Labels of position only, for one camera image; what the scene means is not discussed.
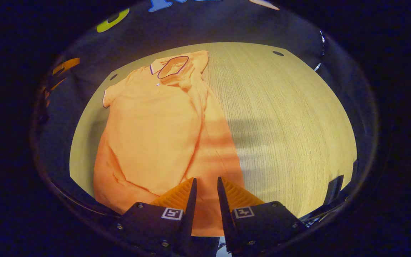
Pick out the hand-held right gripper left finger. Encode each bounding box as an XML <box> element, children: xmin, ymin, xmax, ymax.
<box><xmin>107</xmin><ymin>177</ymin><xmax>197</xmax><ymax>257</ymax></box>

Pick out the orange T-shirt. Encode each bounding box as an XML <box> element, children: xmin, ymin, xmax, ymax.
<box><xmin>93</xmin><ymin>50</ymin><xmax>245</xmax><ymax>238</ymax></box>

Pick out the black frame piece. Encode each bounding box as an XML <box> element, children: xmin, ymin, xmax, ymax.
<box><xmin>300</xmin><ymin>174</ymin><xmax>346</xmax><ymax>227</ymax></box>

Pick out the black backdrop cloth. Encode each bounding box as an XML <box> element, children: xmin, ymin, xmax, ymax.
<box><xmin>31</xmin><ymin>0</ymin><xmax>377</xmax><ymax>215</ymax></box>

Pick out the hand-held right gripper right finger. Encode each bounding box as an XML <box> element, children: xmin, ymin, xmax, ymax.
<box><xmin>217</xmin><ymin>176</ymin><xmax>309</xmax><ymax>256</ymax></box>

